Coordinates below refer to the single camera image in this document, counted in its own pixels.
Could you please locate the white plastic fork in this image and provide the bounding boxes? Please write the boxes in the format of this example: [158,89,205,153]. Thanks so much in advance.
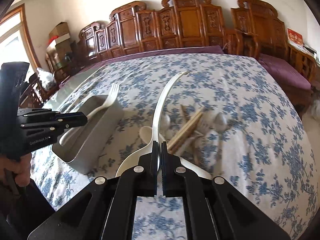
[59,83,120,146]

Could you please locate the metal fork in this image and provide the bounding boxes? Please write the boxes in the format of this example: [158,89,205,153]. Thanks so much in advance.
[191,118,211,165]

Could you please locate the metal spoon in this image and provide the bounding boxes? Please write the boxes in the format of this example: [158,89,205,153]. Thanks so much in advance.
[160,113,171,135]
[214,112,228,133]

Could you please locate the person's left hand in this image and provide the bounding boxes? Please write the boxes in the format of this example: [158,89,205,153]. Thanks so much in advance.
[0,153,32,187]

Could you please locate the dark wooden dining chair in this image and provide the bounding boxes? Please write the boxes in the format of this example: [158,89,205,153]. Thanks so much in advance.
[19,73,49,108]

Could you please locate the grey metal rectangular tray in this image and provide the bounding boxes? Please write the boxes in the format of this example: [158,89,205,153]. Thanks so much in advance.
[52,101,124,174]

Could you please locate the white plastic bag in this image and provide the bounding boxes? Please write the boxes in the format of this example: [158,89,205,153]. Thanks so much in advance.
[37,68,56,92]

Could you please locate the blue floral tablecloth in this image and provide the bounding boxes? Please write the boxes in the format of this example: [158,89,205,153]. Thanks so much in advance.
[31,54,319,239]

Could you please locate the brown cardboard box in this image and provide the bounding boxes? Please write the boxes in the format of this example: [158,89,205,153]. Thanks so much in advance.
[49,22,69,38]

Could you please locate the purple armchair cushion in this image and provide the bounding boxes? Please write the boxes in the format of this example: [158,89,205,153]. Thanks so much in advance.
[259,60,311,90]

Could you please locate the purple sofa cushion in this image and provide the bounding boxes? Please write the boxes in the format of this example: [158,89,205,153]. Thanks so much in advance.
[58,45,225,88]

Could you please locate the long carved wooden sofa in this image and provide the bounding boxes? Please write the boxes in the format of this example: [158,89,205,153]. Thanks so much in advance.
[75,0,246,66]

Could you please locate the carved wooden armchair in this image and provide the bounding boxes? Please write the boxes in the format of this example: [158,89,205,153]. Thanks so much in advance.
[231,0,316,104]

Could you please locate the wooden door frame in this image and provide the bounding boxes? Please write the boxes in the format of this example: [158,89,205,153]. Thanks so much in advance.
[1,4,41,72]

